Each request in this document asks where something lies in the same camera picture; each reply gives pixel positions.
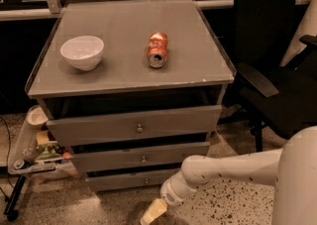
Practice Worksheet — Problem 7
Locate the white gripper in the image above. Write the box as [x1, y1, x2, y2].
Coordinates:
[140, 170, 198, 225]

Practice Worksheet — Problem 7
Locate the grey drawer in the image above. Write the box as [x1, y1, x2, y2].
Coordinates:
[85, 169, 178, 191]
[71, 142, 209, 172]
[47, 105, 222, 146]

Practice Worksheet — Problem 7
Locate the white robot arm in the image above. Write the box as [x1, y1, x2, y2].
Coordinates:
[140, 126, 317, 225]

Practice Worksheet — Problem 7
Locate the grey drawer cabinet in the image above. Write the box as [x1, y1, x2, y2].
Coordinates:
[26, 0, 234, 178]

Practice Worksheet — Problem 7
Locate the green snack bag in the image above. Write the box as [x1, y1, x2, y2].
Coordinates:
[36, 143, 62, 161]

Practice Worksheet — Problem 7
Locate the black tray stand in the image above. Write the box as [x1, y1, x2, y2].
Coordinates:
[3, 175, 26, 221]

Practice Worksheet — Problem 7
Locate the crushed orange soda can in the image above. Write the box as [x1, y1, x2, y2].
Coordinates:
[147, 32, 168, 68]

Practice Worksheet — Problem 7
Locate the black office chair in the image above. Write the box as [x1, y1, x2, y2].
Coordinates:
[223, 0, 317, 152]

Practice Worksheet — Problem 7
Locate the white ceramic bowl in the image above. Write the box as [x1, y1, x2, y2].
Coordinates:
[60, 36, 104, 71]

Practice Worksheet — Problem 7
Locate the metal railing bar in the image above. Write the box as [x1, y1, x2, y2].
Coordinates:
[0, 0, 312, 21]

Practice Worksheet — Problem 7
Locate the black floor cable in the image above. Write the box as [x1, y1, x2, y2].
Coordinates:
[0, 115, 13, 203]

